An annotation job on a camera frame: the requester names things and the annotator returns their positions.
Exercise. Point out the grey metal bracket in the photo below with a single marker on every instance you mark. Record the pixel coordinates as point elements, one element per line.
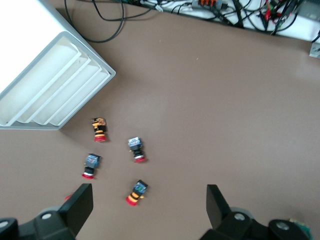
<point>315,50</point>

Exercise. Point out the white compartment bin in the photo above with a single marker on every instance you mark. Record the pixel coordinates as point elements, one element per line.
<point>50,82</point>

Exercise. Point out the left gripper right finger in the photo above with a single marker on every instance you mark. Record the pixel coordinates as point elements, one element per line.
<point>217,207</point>

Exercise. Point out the grey terminal block orange levers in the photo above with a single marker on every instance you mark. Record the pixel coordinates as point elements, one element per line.
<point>207,3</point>

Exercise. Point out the brown table mat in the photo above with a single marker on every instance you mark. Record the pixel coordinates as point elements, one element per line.
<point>200,112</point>

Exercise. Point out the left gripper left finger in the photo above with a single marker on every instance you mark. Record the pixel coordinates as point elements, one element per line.
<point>80,205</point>

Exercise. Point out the red pushbutton orange collar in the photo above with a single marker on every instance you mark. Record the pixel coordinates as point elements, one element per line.
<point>137,193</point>

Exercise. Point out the red pushbutton orange block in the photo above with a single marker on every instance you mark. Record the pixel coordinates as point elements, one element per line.
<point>99,130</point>

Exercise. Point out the red pushbutton blue-grey block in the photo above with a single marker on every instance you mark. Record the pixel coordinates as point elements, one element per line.
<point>137,150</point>
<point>91,165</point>
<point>68,197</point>

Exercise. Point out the green plastic fixture block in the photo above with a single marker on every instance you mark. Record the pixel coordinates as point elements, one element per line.
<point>303,225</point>

